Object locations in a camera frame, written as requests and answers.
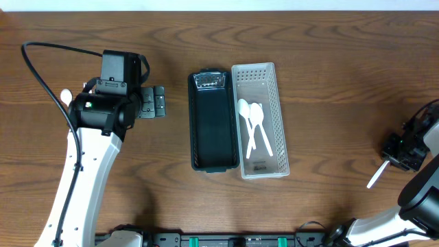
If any white plastic spoon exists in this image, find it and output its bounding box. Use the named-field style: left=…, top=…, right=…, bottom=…
left=250, top=103, right=273, bottom=156
left=246, top=128, right=255, bottom=159
left=238, top=99, right=252, bottom=131
left=366, top=160, right=390, bottom=189

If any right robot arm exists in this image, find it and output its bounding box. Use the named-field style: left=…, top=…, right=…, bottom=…
left=322, top=99, right=438, bottom=246

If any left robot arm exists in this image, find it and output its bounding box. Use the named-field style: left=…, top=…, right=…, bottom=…
left=36, top=50, right=166, bottom=246

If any dark green plastic basket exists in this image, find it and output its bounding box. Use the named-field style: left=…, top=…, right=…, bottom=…
left=188, top=69, right=241, bottom=173

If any white spoon on left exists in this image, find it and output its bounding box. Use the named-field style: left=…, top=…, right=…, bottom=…
left=60, top=89, right=73, bottom=107

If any clear white plastic basket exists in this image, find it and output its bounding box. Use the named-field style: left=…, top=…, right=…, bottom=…
left=231, top=62, right=289, bottom=180

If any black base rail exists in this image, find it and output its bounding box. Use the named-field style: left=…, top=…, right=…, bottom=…
left=113, top=224, right=326, bottom=247

